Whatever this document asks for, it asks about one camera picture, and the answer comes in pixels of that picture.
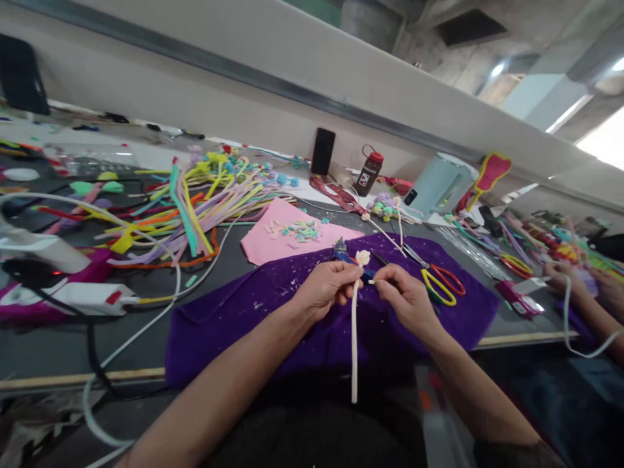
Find person's left hand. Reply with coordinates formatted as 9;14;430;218
291;261;365;324

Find blue handled pliers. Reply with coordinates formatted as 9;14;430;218
331;236;379;285

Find light blue kettle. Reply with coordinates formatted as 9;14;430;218
413;152;481;224

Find purple cloth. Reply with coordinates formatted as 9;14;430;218
164;231;501;391

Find white power strip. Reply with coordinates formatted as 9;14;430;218
46;281;142;318

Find brown bottle with red cap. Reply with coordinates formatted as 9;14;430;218
357;144;387;199

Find pile of colourful pipe cleaners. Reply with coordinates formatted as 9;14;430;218
34;145;301;272

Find person's body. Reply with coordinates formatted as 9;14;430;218
204;358;488;468

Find black phone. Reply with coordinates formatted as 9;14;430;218
309;127;337;177

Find pink felt sheet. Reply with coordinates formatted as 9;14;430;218
240;197;367;267

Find pink glue gun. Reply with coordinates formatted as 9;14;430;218
493;278;546;320

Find person's right hand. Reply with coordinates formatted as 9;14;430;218
370;265;443;338

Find black monitor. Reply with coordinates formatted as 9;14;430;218
0;32;51;117

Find red and yellow scissors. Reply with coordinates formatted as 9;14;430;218
500;252;536;281
401;241;467;308

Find cream pipe cleaner flower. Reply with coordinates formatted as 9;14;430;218
360;212;408;259

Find red patterned ribbon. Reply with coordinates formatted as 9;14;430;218
309;174;364;214

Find clear plastic package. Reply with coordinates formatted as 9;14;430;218
42;142;140;178

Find cream pipe cleaner flower stem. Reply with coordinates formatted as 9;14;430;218
350;249;374;405

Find bunch of pipe cleaner flowers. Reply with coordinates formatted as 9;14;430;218
365;191;406;223

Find pile of small pastel pieces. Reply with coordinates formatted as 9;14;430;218
263;218;331;251

